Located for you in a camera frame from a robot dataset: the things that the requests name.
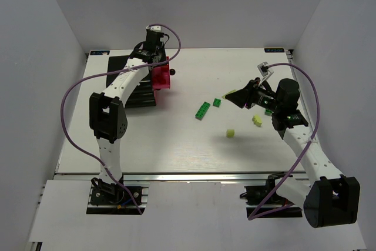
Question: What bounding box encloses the green upturned lego brick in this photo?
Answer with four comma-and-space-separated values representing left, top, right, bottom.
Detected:
264, 109, 273, 116

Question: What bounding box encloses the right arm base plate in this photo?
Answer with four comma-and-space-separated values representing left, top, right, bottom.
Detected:
239, 185, 303, 219

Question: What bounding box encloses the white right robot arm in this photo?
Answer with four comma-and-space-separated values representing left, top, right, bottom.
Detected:
225, 78, 360, 228

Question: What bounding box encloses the small green square lego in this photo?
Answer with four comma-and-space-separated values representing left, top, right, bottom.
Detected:
213, 98, 221, 108

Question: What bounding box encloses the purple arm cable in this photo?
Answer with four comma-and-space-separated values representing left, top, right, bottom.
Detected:
60, 24, 182, 215
248, 62, 321, 221

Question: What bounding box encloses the pink top drawer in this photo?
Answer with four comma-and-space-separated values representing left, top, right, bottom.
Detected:
151, 63, 176, 91

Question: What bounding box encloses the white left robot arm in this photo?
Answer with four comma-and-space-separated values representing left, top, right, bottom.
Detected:
89, 26, 166, 198

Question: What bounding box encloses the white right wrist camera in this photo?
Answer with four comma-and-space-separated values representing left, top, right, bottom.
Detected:
257, 62, 274, 80

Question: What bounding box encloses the long green lego brick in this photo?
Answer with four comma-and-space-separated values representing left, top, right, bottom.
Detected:
195, 102, 210, 121

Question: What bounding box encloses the black pink drawer cabinet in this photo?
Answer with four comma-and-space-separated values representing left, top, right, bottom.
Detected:
103, 56, 157, 108

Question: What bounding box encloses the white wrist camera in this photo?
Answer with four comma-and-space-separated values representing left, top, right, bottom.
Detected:
257, 62, 274, 80
146, 25, 163, 33

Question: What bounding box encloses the pale yellow lego brick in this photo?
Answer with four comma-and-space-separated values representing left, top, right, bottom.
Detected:
226, 129, 235, 138

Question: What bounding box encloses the pale yellow studded lego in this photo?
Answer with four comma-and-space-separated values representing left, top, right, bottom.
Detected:
252, 115, 263, 127

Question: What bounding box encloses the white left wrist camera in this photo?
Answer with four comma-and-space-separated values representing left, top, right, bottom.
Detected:
146, 25, 163, 33

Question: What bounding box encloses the left blue corner label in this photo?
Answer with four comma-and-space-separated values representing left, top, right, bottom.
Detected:
89, 50, 110, 56

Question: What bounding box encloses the aluminium table frame rail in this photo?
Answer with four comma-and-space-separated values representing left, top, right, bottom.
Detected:
52, 49, 334, 184

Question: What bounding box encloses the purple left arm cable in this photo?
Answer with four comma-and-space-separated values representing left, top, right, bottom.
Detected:
60, 24, 182, 215

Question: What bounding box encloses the blue corner label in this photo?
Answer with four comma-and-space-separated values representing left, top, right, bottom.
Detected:
264, 48, 285, 53
89, 50, 110, 56

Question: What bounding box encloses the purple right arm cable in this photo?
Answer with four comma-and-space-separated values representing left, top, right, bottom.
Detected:
248, 62, 321, 221

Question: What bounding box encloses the right blue corner label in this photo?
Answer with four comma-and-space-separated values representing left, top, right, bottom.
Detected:
264, 48, 285, 53

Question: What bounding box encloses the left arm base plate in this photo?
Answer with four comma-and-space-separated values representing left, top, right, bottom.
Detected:
86, 178, 149, 215

